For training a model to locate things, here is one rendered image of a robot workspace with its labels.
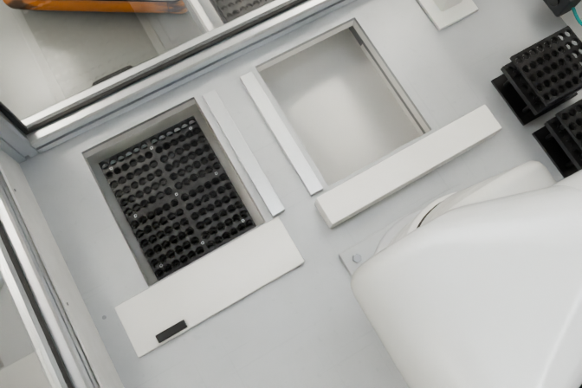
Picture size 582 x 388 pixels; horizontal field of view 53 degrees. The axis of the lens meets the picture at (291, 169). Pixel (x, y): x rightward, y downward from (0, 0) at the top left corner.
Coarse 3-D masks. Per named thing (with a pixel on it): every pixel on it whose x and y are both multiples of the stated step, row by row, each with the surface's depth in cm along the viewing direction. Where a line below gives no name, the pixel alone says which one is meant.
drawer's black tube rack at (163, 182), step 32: (192, 128) 99; (128, 160) 97; (160, 160) 97; (192, 160) 98; (128, 192) 96; (160, 192) 96; (192, 192) 99; (224, 192) 96; (160, 224) 94; (192, 224) 94; (224, 224) 95; (160, 256) 93; (192, 256) 96
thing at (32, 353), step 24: (0, 240) 71; (0, 264) 67; (0, 288) 63; (24, 288) 71; (0, 312) 60; (24, 312) 66; (0, 336) 57; (24, 336) 63; (0, 360) 54; (24, 360) 59; (48, 360) 66; (0, 384) 51; (24, 384) 56; (48, 384) 62
